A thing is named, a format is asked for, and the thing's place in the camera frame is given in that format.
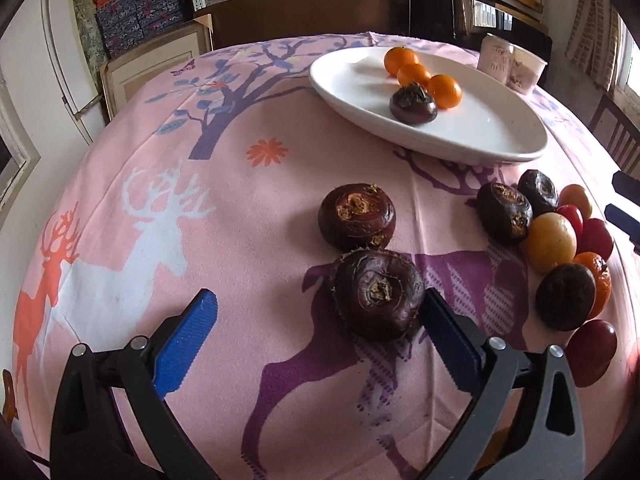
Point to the small orange tomato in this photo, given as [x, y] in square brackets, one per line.
[577, 197]

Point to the white oval plate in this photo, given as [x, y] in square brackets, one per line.
[475, 130]

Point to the marbled green board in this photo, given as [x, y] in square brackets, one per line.
[85, 15]

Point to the pale yellow tomato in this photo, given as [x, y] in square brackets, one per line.
[550, 242]

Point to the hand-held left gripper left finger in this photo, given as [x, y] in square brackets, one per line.
[187, 340]

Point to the blue patterned storage boxes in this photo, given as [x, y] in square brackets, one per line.
[135, 20]

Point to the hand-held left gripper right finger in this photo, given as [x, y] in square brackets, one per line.
[450, 345]

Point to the framed picture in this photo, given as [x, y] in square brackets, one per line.
[150, 67]

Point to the pink deer-print tablecloth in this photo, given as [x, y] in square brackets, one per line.
[225, 240]

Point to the wooden chair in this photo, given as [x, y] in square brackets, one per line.
[617, 130]

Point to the brown wooden board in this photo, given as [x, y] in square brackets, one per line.
[300, 15]

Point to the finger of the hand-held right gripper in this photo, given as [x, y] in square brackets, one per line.
[625, 222]
[627, 182]

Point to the white door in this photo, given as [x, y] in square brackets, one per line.
[70, 70]

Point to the patterned curtain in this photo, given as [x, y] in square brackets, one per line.
[592, 30]

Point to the white beverage can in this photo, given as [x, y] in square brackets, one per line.
[495, 57]

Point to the dark brown water chestnut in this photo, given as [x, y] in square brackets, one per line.
[412, 107]
[375, 295]
[357, 220]
[537, 190]
[565, 297]
[500, 215]

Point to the white paper cup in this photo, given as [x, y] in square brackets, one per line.
[527, 70]

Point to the black panel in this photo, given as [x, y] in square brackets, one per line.
[440, 10]

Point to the window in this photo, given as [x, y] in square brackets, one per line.
[630, 55]

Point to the red cherry tomato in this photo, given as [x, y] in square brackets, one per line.
[572, 217]

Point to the orange mandarin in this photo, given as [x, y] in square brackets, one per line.
[400, 59]
[445, 91]
[415, 74]
[600, 280]

